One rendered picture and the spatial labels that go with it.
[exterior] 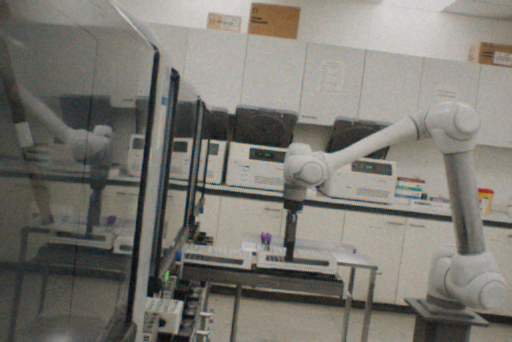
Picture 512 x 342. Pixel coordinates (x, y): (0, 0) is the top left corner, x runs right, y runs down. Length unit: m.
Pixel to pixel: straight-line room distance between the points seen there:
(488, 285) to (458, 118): 0.59
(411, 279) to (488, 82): 1.85
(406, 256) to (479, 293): 2.60
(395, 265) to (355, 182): 0.77
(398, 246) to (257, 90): 1.77
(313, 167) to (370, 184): 2.68
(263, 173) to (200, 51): 1.19
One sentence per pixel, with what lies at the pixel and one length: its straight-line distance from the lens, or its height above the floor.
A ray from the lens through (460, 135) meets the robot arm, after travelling 1.91.
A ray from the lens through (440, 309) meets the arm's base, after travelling 2.25.
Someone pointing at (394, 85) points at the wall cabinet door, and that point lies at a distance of 4.77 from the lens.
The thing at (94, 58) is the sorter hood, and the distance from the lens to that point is 0.47.
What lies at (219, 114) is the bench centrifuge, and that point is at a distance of 4.45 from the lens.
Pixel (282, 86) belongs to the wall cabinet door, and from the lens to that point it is 4.59.
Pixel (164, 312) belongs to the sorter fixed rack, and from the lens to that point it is 1.29.
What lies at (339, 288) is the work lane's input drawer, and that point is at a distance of 2.02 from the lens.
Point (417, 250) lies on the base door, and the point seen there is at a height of 0.55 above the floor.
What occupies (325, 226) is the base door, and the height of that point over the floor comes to 0.67.
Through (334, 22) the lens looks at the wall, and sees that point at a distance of 5.09.
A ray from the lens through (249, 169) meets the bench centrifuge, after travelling 4.27.
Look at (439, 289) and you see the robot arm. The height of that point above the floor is 0.80.
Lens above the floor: 1.29
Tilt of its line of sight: 3 degrees down
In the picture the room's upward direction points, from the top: 7 degrees clockwise
